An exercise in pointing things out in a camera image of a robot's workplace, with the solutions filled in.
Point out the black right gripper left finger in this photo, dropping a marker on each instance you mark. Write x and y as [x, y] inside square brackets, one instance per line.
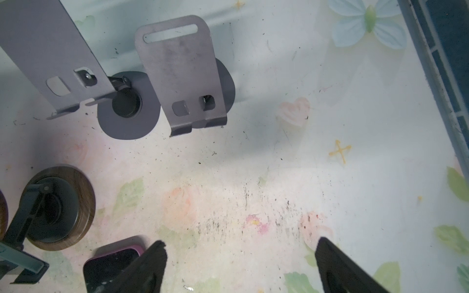
[145, 273]

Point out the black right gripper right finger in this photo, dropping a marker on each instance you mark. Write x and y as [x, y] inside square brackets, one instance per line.
[340, 274]

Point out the black phone pink case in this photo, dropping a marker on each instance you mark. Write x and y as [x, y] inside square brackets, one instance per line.
[103, 268]

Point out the grey phone stand front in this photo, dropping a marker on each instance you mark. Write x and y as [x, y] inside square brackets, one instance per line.
[194, 88]

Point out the wooden round stand base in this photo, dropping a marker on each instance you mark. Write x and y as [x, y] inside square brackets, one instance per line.
[66, 214]

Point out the black phone back right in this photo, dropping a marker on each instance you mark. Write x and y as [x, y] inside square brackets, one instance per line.
[33, 269]

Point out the grey metal phone stand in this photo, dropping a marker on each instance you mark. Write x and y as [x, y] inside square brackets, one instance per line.
[43, 42]

